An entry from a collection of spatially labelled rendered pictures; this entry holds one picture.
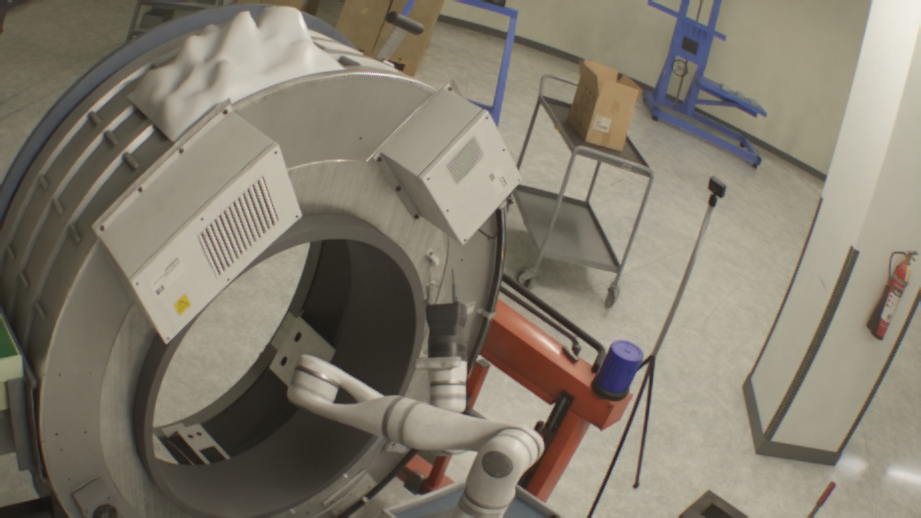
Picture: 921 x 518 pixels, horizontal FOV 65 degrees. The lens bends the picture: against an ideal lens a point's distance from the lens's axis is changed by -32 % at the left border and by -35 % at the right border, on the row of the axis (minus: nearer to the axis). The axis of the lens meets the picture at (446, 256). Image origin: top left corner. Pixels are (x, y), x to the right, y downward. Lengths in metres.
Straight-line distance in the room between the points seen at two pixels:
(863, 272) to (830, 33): 7.32
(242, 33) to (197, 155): 0.27
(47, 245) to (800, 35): 10.43
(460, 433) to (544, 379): 1.19
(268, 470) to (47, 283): 1.00
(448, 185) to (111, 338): 0.77
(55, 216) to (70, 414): 0.40
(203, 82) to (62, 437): 0.78
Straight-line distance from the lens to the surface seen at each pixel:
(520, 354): 2.98
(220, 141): 1.57
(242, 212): 1.53
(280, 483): 2.39
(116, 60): 1.94
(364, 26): 8.26
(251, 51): 1.72
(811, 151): 11.80
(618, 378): 2.80
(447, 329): 2.07
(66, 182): 1.76
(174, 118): 1.63
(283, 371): 2.60
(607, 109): 5.35
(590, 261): 5.41
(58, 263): 1.67
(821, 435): 5.02
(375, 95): 1.86
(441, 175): 1.90
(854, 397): 4.95
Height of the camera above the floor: 2.38
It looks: 26 degrees down
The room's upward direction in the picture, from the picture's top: 18 degrees clockwise
